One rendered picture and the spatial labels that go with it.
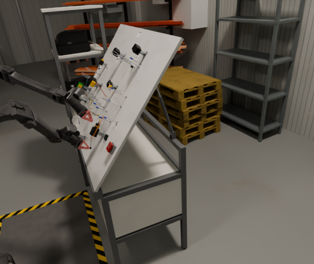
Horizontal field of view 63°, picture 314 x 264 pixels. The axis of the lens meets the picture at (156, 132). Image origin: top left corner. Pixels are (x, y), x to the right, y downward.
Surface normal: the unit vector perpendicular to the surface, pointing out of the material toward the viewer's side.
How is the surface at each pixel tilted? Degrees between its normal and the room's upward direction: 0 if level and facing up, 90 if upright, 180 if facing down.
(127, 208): 90
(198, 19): 90
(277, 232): 0
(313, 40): 90
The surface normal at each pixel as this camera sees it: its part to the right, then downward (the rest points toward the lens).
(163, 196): 0.39, 0.41
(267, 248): -0.07, -0.88
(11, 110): 0.10, -0.30
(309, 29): -0.87, 0.28
